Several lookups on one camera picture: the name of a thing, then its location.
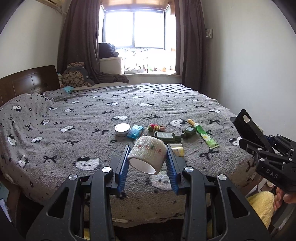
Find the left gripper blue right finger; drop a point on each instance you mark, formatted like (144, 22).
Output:
(174, 166)

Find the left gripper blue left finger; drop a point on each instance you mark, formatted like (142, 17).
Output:
(122, 170)

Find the white knit-covered tape roll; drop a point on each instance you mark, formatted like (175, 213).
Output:
(148, 155)

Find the green daisy cream tube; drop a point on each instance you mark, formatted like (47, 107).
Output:
(211, 143)

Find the person's right hand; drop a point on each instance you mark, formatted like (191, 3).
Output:
(281, 196)

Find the yellow small bottle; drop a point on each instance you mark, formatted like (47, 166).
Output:
(177, 149)

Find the dark green square bottle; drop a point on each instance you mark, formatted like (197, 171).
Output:
(168, 138)

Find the dark green flat bottle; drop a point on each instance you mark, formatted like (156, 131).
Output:
(188, 132)

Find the round white tin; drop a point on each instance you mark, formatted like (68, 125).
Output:
(122, 129)

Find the colourful hair scrunchies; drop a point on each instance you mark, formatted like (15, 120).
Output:
(156, 128)

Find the blue tissue packet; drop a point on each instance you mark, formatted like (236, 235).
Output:
(135, 132)

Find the yellow fluffy towel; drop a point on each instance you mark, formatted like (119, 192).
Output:
(262, 203)

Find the grey kitty pattern bedspread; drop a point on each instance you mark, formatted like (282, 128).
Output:
(80, 137)

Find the right brown curtain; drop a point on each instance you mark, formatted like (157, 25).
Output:
(190, 43)

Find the brown curtain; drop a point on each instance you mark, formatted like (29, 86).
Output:
(190, 43)
(79, 41)

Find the teal small box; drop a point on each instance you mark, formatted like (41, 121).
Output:
(68, 89)

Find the brown patterned pillow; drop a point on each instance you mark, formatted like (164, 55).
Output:
(76, 75)

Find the grey kitty pattern pillow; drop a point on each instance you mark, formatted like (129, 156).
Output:
(22, 119)

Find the white storage box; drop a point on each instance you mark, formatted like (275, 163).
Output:
(111, 65)

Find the dark blue clothes bundle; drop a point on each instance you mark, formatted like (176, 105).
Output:
(107, 50)

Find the dark wooden headboard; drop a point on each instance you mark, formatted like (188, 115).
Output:
(35, 80)

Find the left brown curtain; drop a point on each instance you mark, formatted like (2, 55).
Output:
(79, 41)

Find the window with dark frame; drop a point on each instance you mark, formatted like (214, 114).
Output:
(143, 33)

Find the wall light switch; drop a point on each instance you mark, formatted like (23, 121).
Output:
(209, 33)

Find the wall air conditioner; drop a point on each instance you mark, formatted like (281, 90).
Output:
(58, 5)

